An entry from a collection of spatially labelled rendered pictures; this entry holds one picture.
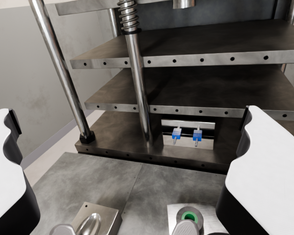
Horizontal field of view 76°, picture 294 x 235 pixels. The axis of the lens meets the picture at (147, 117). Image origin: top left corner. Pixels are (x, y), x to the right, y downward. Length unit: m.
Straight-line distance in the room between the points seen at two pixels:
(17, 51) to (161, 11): 1.59
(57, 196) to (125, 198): 0.32
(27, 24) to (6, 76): 0.63
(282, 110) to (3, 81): 2.34
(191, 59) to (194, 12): 0.81
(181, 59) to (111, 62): 0.34
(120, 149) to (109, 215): 0.45
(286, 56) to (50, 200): 1.13
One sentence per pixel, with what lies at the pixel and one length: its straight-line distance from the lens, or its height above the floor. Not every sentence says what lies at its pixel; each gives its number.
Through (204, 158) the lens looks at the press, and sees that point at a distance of 1.03.
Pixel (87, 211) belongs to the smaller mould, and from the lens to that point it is 0.82.
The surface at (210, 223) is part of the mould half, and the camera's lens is 0.69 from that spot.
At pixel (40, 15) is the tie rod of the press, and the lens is 1.04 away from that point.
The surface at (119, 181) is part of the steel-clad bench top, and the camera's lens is 0.95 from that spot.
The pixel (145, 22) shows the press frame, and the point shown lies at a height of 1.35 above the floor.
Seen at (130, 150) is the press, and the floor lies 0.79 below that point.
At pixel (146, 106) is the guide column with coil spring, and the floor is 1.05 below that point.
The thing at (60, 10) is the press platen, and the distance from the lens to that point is 1.08.
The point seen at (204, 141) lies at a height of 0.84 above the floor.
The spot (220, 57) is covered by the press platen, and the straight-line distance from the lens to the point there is 0.84.
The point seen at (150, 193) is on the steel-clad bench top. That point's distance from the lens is 0.88.
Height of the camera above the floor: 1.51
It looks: 32 degrees down
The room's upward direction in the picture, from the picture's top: 9 degrees counter-clockwise
